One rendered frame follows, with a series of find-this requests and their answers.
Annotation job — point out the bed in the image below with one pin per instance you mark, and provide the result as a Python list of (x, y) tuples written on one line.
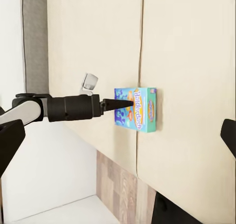
[(184, 48)]

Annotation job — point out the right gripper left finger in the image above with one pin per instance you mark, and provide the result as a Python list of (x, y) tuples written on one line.
[(12, 135)]

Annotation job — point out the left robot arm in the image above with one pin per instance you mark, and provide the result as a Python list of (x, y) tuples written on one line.
[(29, 107)]

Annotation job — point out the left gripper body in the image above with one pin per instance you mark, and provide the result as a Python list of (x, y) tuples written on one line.
[(82, 107)]

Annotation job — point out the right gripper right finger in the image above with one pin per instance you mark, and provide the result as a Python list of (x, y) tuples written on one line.
[(228, 134)]

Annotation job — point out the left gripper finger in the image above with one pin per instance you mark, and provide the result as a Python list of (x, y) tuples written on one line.
[(113, 104)]

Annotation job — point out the board game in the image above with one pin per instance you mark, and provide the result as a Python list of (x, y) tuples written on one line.
[(142, 115)]

